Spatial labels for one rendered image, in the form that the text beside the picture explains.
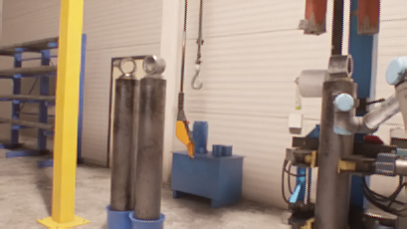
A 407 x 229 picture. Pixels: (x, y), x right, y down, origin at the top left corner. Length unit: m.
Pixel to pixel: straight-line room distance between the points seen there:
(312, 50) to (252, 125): 1.29
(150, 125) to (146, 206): 0.63
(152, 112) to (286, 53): 2.59
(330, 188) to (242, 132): 2.87
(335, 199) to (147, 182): 1.36
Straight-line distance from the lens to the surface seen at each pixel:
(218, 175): 4.56
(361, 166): 2.42
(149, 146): 2.82
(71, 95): 3.84
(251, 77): 5.15
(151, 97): 2.81
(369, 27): 2.65
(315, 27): 2.46
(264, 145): 5.02
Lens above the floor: 1.27
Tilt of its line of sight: 1 degrees down
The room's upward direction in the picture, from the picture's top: 3 degrees clockwise
